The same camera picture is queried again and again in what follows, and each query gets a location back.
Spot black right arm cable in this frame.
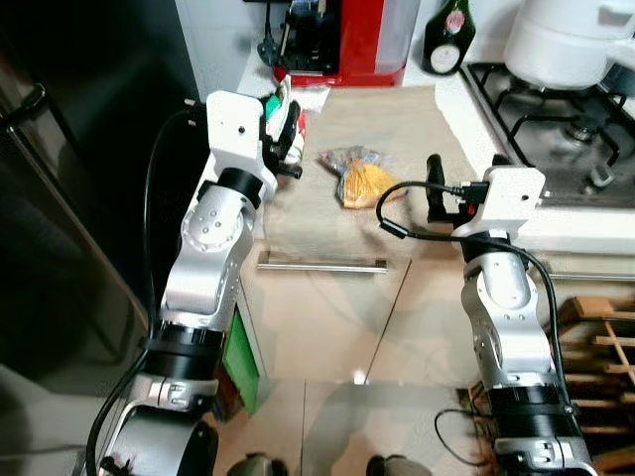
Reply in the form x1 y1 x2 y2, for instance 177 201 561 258
376 179 574 398

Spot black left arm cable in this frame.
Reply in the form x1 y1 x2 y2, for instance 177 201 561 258
84 104 214 476

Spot silver cabinet handle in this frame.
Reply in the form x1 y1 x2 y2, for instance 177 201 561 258
541 266 635 282
255 260 391 276

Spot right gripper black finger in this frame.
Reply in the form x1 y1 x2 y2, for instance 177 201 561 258
427 153 447 225

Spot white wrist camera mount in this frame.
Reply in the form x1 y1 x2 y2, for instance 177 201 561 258
204 90 280 191
451 167 548 241

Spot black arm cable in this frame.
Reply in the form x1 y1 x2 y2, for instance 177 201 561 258
376 179 574 398
84 104 214 476

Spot dark right robot foot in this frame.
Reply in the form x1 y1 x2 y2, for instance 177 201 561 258
366 453 434 476

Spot beige counter mat cloth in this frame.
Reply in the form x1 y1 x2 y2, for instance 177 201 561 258
260 84 484 262

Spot white cooking pot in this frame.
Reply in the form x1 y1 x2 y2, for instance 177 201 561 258
502 0 635 92

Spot black fridge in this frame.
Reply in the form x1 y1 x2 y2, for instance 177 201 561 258
0 0 204 398

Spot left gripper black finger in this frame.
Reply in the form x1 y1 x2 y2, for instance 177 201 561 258
277 97 301 152

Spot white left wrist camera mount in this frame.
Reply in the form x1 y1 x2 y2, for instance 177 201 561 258
204 90 280 191

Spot black power plug cable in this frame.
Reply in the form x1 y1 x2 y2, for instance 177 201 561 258
256 0 287 68

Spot steel gas hob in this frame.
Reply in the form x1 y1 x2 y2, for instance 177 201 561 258
460 61 635 210

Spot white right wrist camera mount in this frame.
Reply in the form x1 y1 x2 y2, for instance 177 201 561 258
451 167 548 241

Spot wooden slatted rack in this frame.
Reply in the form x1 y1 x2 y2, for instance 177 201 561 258
464 293 635 476

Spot clear bag yellow snacks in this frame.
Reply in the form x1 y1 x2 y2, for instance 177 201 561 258
317 145 401 210

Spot small white packet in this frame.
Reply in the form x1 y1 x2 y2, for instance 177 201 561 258
293 84 332 111

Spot red coffee machine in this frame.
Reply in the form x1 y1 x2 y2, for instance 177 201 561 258
273 0 423 88

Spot thin black floor cable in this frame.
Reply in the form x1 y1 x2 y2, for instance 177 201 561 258
433 405 497 469

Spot white kitchen cabinet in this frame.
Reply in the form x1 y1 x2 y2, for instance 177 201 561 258
238 208 635 388

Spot dark green wine bottle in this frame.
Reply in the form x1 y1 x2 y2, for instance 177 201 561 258
423 0 478 77

